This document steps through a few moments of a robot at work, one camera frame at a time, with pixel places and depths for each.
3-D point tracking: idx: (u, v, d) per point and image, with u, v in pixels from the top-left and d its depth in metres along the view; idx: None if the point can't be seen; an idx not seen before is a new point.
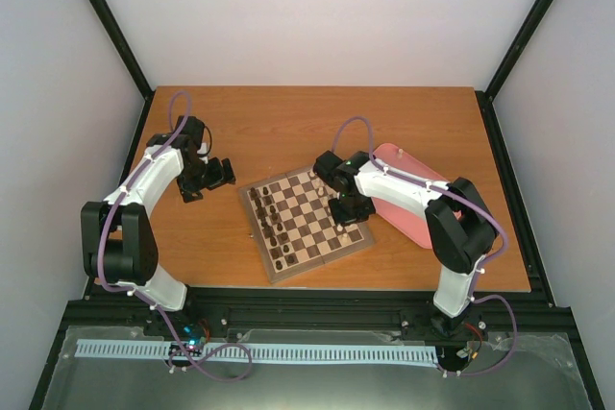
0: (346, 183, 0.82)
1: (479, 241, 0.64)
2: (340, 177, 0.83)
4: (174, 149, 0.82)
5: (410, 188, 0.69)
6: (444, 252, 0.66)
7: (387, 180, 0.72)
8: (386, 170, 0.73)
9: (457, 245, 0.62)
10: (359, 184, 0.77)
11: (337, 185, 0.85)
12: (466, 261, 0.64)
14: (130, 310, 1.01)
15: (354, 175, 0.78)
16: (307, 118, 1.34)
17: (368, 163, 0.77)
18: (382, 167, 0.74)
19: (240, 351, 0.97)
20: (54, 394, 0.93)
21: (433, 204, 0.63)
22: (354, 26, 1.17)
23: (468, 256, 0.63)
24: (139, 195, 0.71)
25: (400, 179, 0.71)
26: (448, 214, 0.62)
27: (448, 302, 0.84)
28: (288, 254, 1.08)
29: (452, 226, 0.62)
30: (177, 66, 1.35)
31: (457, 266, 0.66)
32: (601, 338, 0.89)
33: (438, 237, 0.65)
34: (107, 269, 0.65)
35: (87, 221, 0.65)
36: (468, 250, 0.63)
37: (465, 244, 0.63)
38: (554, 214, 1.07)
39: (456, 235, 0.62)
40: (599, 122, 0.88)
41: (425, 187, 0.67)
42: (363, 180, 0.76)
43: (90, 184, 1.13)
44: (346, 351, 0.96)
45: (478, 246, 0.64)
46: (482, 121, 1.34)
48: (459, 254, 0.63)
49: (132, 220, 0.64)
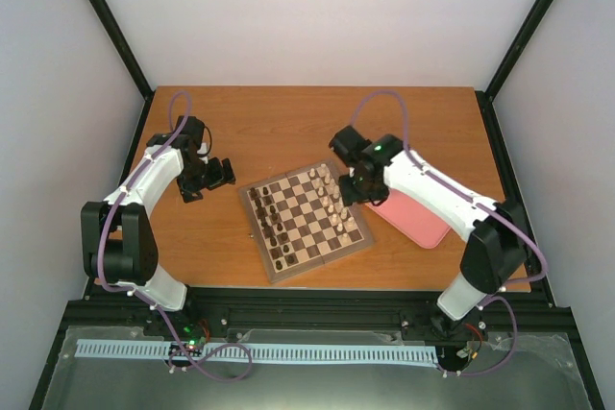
0: (372, 169, 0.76)
1: (510, 265, 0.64)
2: (365, 161, 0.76)
4: (173, 149, 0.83)
5: (455, 201, 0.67)
6: (474, 269, 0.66)
7: (426, 182, 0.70)
8: (426, 172, 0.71)
9: (493, 270, 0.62)
10: (387, 177, 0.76)
11: (360, 171, 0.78)
12: (495, 284, 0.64)
14: (129, 310, 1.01)
15: (385, 163, 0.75)
16: (307, 118, 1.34)
17: (400, 155, 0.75)
18: (421, 165, 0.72)
19: (240, 351, 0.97)
20: (54, 394, 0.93)
21: (481, 229, 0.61)
22: (354, 26, 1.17)
23: (499, 280, 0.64)
24: (139, 195, 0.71)
25: (441, 184, 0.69)
26: (493, 239, 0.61)
27: (454, 306, 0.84)
28: (288, 254, 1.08)
29: (494, 251, 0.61)
30: (178, 66, 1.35)
31: (482, 285, 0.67)
32: (601, 339, 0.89)
33: (475, 257, 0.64)
34: (106, 269, 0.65)
35: (87, 221, 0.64)
36: (502, 275, 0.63)
37: (500, 269, 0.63)
38: (554, 214, 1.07)
39: (495, 260, 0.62)
40: (600, 122, 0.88)
41: (470, 203, 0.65)
42: (396, 177, 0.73)
43: (91, 184, 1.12)
44: (346, 351, 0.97)
45: (508, 270, 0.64)
46: (482, 121, 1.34)
48: (491, 277, 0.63)
49: (131, 220, 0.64)
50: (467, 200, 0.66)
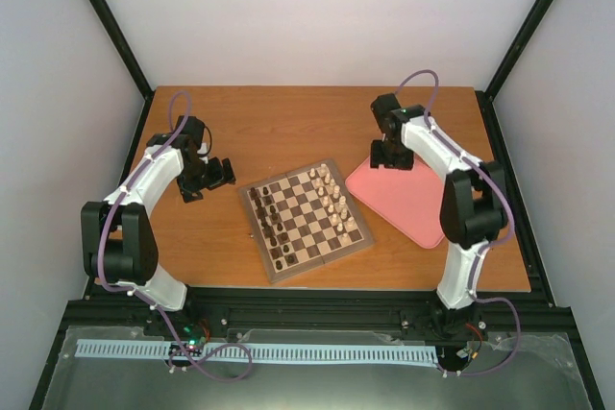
0: (394, 128, 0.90)
1: (484, 222, 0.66)
2: (389, 121, 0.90)
4: (174, 149, 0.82)
5: (445, 154, 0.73)
6: (449, 220, 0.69)
7: (430, 137, 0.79)
8: (433, 131, 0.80)
9: (461, 215, 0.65)
10: (405, 135, 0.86)
11: (385, 129, 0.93)
12: (463, 233, 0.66)
14: (130, 311, 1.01)
15: (403, 123, 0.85)
16: (307, 118, 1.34)
17: (420, 118, 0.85)
18: (430, 126, 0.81)
19: (240, 351, 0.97)
20: (54, 394, 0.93)
21: (455, 173, 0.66)
22: (354, 25, 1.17)
23: (467, 230, 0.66)
24: (139, 195, 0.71)
25: (441, 141, 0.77)
26: (464, 184, 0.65)
27: (447, 289, 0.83)
28: (288, 254, 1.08)
29: (464, 196, 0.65)
30: (178, 66, 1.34)
31: (455, 239, 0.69)
32: (601, 339, 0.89)
33: (448, 204, 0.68)
34: (106, 269, 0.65)
35: (87, 221, 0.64)
36: (469, 224, 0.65)
37: (470, 219, 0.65)
38: (554, 214, 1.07)
39: (465, 207, 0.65)
40: (599, 122, 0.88)
41: (457, 156, 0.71)
42: (410, 132, 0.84)
43: (91, 184, 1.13)
44: (346, 351, 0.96)
45: (480, 227, 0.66)
46: (482, 121, 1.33)
48: (458, 225, 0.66)
49: (131, 220, 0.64)
50: (455, 154, 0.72)
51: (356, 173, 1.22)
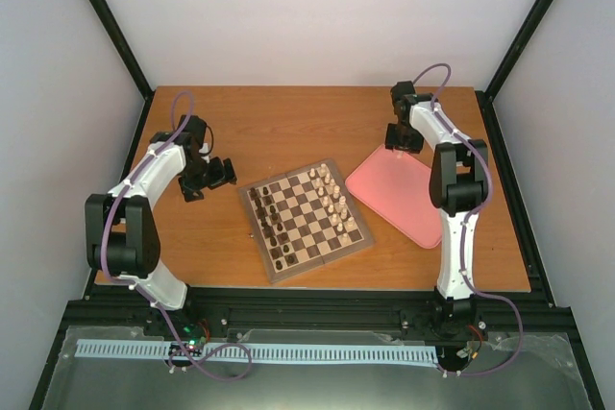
0: (404, 110, 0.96)
1: (465, 193, 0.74)
2: (401, 104, 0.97)
4: (177, 146, 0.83)
5: (440, 131, 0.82)
6: (434, 186, 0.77)
7: (431, 118, 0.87)
8: (435, 111, 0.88)
9: (444, 183, 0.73)
10: (412, 117, 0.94)
11: (397, 110, 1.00)
12: (445, 200, 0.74)
14: (129, 310, 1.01)
15: (412, 105, 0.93)
16: (307, 118, 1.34)
17: (428, 103, 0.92)
18: (433, 108, 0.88)
19: (240, 351, 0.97)
20: (54, 394, 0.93)
21: (445, 144, 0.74)
22: (354, 25, 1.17)
23: (448, 197, 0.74)
24: (142, 188, 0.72)
25: (439, 120, 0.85)
26: (452, 155, 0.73)
27: (444, 276, 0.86)
28: (288, 254, 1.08)
29: (450, 166, 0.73)
30: (177, 67, 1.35)
31: (437, 204, 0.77)
32: (601, 338, 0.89)
33: (434, 172, 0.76)
34: (110, 262, 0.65)
35: (91, 212, 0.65)
36: (451, 191, 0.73)
37: (453, 187, 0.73)
38: (554, 214, 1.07)
39: (449, 176, 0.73)
40: (599, 122, 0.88)
41: (451, 133, 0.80)
42: (415, 112, 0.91)
43: (91, 183, 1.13)
44: (346, 351, 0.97)
45: (461, 195, 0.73)
46: (482, 121, 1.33)
48: (442, 192, 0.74)
49: (135, 211, 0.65)
50: (450, 131, 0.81)
51: (356, 173, 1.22)
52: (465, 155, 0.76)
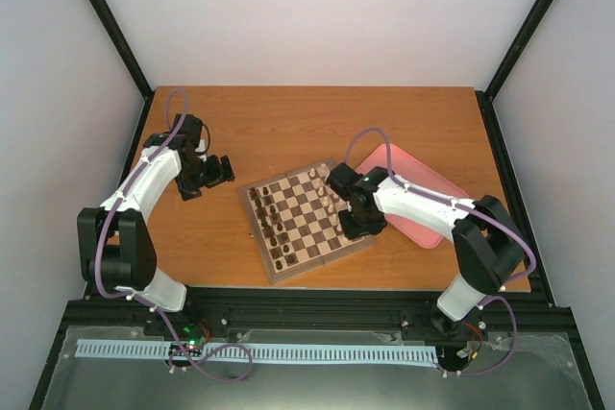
0: (364, 200, 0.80)
1: (508, 263, 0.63)
2: (358, 194, 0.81)
4: (170, 150, 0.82)
5: (434, 207, 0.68)
6: (470, 271, 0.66)
7: (409, 198, 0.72)
8: (407, 187, 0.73)
9: (487, 268, 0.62)
10: (378, 201, 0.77)
11: (355, 202, 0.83)
12: (494, 281, 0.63)
14: (130, 310, 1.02)
15: (373, 191, 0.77)
16: (307, 118, 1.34)
17: (387, 180, 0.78)
18: (403, 183, 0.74)
19: (240, 351, 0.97)
20: (52, 395, 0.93)
21: (461, 226, 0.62)
22: (353, 24, 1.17)
23: (497, 277, 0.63)
24: (135, 201, 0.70)
25: (422, 196, 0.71)
26: (476, 233, 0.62)
27: (454, 306, 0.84)
28: (288, 254, 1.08)
29: (479, 247, 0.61)
30: (177, 66, 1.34)
31: (485, 286, 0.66)
32: (602, 339, 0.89)
33: (466, 257, 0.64)
34: (104, 276, 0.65)
35: (85, 227, 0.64)
36: (497, 271, 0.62)
37: (495, 265, 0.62)
38: (554, 215, 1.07)
39: (485, 255, 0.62)
40: (600, 121, 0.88)
41: (450, 205, 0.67)
42: (382, 197, 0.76)
43: (90, 182, 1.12)
44: (346, 351, 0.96)
45: (506, 267, 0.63)
46: (482, 121, 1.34)
48: (488, 277, 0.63)
49: (128, 228, 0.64)
50: (448, 204, 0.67)
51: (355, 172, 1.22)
52: (480, 221, 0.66)
